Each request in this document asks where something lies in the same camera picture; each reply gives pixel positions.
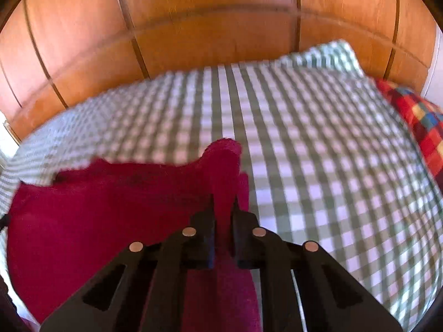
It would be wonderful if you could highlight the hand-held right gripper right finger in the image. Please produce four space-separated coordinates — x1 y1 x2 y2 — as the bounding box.
231 196 405 332

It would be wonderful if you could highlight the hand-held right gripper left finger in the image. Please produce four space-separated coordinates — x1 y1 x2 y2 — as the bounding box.
40 194 217 332

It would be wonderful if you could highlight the red knitted sweater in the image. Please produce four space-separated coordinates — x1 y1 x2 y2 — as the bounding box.
6 138 264 332

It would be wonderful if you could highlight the green checked bedsheet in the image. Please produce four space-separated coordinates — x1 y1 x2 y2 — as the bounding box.
0 40 443 326

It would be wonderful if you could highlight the wooden headboard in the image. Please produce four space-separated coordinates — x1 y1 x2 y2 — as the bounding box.
0 0 443 142

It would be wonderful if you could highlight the multicoloured checked cloth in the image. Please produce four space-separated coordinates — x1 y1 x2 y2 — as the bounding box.
375 78 443 191

